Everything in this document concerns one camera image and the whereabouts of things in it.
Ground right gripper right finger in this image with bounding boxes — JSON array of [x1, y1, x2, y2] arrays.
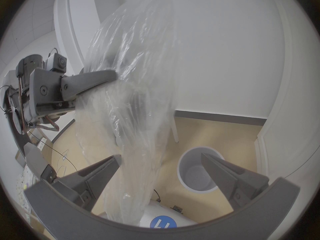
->
[[201, 153, 270, 212]]

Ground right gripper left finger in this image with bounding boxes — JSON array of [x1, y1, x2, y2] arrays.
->
[[52, 155, 122, 211]]

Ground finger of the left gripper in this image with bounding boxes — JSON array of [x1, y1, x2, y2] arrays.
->
[[61, 69, 118, 102]]

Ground clear plastic bag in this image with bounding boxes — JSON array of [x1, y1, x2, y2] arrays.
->
[[75, 0, 179, 227]]

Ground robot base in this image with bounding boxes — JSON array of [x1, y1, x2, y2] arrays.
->
[[139, 199, 198, 228]]

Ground pale grey trash bin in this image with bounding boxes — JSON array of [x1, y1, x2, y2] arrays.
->
[[177, 146, 225, 192]]

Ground dark grey padded chair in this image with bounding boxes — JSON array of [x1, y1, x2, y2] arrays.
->
[[102, 50, 180, 147]]

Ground white wardrobe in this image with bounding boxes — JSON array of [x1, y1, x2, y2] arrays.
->
[[256, 0, 319, 182]]

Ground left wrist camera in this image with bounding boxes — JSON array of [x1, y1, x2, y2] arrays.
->
[[44, 53, 68, 74]]

